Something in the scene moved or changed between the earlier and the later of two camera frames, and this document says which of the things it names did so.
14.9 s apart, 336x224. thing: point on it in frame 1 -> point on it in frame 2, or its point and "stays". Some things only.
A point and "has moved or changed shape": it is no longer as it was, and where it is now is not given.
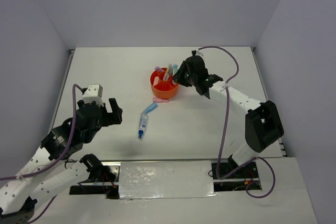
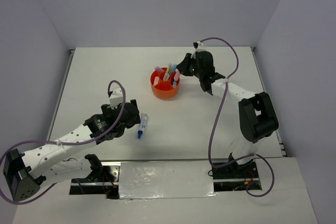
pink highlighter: [156, 99] has moved or changed shape
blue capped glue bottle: [143, 124] stays
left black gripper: [114, 117] -> [136, 120]
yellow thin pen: [168, 71] stays
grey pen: [169, 71] stays
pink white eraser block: [156, 80] stays
